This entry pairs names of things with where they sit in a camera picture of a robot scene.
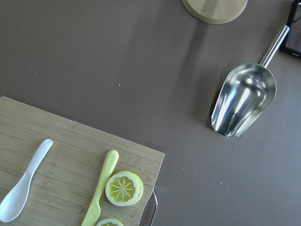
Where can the white ceramic spoon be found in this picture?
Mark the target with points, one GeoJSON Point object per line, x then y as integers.
{"type": "Point", "coordinates": [14, 202]}

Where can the steel scoop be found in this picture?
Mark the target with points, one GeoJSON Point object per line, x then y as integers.
{"type": "Point", "coordinates": [247, 92]}

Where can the lemon slice near knife blade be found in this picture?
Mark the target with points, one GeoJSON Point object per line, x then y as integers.
{"type": "Point", "coordinates": [109, 222]}

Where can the bamboo cutting board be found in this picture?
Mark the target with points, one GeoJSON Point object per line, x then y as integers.
{"type": "Point", "coordinates": [65, 181]}

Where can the yellow plastic knife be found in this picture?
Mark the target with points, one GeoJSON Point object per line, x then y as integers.
{"type": "Point", "coordinates": [94, 209]}

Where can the wooden mug tree stand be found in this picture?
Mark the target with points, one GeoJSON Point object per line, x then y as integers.
{"type": "Point", "coordinates": [215, 11]}

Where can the lemon slice near knife handle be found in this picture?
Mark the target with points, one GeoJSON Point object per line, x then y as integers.
{"type": "Point", "coordinates": [124, 188]}

